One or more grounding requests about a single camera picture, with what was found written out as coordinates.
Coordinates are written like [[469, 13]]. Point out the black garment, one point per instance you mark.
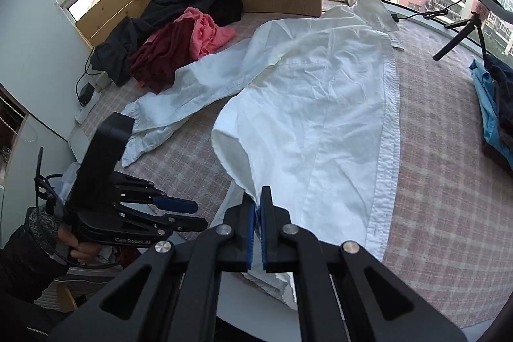
[[226, 3]]

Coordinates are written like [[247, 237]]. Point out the person's left hand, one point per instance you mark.
[[82, 250]]

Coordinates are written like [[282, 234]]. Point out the person's left forearm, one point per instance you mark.
[[24, 266]]

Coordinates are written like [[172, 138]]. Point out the folded blue garment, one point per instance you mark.
[[487, 113]]

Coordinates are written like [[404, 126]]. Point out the black tripod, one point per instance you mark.
[[453, 45]]

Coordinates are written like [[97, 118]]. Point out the dark grey garment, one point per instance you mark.
[[116, 49]]

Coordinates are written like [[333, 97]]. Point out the black power adapter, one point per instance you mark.
[[85, 95]]

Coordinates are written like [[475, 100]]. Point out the folded navy garment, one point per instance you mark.
[[503, 81]]

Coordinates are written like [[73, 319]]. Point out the maroon garment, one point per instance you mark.
[[160, 53]]

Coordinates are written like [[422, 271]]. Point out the pink garment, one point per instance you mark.
[[204, 33]]

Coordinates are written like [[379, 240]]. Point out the pine wood panel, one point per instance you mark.
[[120, 1]]

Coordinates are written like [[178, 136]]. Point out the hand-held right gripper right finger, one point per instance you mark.
[[264, 242]]

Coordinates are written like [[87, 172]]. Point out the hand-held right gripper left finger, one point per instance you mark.
[[250, 234]]

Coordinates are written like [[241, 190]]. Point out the white shirt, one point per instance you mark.
[[320, 105]]

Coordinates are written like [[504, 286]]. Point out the white power strip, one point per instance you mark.
[[90, 111]]

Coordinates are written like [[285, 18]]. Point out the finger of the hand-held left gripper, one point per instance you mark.
[[188, 225], [176, 204]]

